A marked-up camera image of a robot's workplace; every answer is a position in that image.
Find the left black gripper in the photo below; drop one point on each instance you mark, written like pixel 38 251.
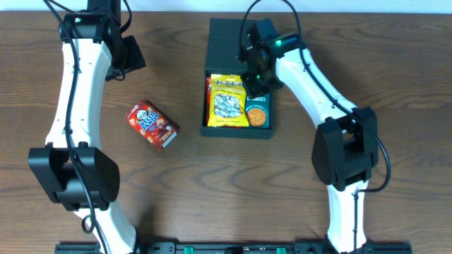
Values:
pixel 137 60

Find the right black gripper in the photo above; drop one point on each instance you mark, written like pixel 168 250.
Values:
pixel 254 91

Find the teal Chunkies cookie box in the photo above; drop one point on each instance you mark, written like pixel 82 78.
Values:
pixel 258 111

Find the yellow Hacks candy bag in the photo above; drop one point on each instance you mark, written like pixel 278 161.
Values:
pixel 227 102

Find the red Hacks candy bag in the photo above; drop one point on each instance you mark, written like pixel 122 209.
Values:
pixel 208 91

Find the dark green box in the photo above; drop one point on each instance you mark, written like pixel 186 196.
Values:
pixel 221 58

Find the red Hello Panda box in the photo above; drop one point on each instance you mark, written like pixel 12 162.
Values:
pixel 155 126

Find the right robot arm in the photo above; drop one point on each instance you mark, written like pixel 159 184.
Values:
pixel 344 151

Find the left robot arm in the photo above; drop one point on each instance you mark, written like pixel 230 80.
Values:
pixel 71 167

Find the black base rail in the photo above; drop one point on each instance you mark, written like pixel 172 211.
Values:
pixel 302 247

